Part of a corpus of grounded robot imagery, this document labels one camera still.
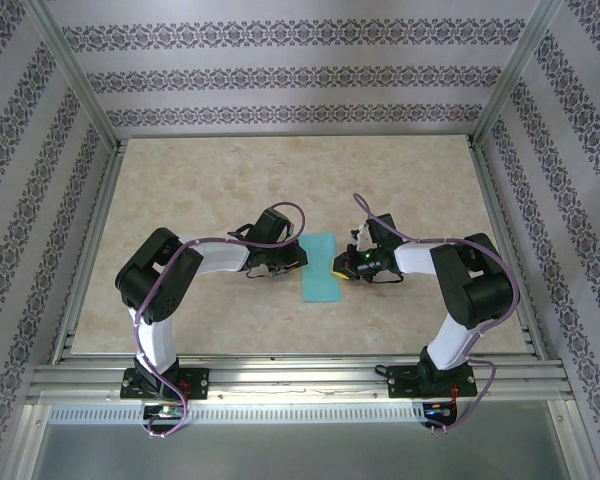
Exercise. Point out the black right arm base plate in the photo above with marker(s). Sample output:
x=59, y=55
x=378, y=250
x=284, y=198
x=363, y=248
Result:
x=405, y=382

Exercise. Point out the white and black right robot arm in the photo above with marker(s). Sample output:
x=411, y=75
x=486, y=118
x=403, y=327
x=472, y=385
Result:
x=415, y=257

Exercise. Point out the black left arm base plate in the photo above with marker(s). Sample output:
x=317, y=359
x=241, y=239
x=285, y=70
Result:
x=197, y=382

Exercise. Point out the long aluminium frame rail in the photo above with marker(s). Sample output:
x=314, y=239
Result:
x=300, y=380

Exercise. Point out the aluminium side rail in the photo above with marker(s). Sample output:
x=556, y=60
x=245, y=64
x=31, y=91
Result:
x=495, y=210
x=100, y=210

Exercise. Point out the aluminium frame post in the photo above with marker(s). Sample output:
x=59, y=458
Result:
x=70, y=70
x=517, y=70

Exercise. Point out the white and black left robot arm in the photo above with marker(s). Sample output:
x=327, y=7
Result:
x=220, y=255

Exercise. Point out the small circuit board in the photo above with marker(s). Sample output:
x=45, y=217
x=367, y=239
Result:
x=165, y=411
x=437, y=411

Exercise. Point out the turquoise cloth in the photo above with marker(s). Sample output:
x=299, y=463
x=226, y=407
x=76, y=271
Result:
x=320, y=280

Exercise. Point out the grey metal shelf panel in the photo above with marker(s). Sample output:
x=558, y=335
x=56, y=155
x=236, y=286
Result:
x=300, y=450

